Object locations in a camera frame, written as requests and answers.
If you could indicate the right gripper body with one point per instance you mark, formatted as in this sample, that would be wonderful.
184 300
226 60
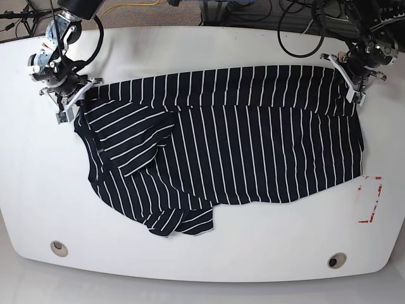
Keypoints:
65 95

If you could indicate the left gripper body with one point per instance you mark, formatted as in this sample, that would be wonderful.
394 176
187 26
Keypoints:
358 78

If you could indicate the navy white striped T-shirt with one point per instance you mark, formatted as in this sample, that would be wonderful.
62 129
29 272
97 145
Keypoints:
164 151

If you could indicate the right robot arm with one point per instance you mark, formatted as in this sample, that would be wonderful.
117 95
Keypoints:
50 65

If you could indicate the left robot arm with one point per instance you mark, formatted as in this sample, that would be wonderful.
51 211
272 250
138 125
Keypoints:
375 46

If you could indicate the white power strip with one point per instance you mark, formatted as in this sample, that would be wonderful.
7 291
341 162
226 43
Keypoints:
391 14

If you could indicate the black tripod stand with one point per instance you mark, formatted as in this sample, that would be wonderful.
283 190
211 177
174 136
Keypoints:
23 19

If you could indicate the red tape rectangle marking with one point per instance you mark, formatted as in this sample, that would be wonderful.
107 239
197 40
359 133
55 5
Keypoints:
367 198

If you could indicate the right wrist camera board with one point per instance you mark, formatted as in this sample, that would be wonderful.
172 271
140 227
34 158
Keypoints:
62 117

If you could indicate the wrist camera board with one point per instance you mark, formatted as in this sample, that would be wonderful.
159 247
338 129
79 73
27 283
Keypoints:
359 98
62 117

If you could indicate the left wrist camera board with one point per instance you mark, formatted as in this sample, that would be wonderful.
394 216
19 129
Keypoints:
359 98

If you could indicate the left table cable grommet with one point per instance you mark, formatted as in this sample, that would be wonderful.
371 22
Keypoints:
59 249

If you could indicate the table cable grommet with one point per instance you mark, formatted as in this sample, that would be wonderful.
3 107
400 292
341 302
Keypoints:
59 249
337 260

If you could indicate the right table cable grommet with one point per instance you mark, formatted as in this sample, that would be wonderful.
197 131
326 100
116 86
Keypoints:
337 260

